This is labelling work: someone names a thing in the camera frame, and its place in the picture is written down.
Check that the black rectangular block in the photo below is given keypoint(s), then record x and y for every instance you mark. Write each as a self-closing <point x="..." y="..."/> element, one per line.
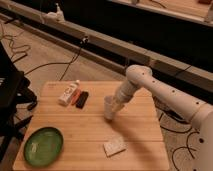
<point x="82" y="99"/>

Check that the white bottle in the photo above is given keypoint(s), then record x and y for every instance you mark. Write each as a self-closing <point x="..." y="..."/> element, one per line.
<point x="66" y="96"/>

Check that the white sponge block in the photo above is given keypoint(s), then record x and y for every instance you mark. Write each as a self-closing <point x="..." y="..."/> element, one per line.
<point x="114" y="146"/>

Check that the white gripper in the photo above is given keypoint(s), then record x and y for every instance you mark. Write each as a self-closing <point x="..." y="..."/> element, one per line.
<point x="118" y="102"/>

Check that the orange marker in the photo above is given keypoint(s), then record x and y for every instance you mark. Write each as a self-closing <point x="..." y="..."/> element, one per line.
<point x="76" y="97"/>

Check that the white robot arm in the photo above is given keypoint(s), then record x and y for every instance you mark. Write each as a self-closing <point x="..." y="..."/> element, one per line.
<point x="198" y="113"/>

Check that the green ceramic bowl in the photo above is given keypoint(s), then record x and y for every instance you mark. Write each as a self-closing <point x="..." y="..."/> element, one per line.
<point x="43" y="147"/>

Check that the black office chair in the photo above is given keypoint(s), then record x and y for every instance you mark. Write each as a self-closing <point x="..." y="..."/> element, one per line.
<point x="14" y="90"/>

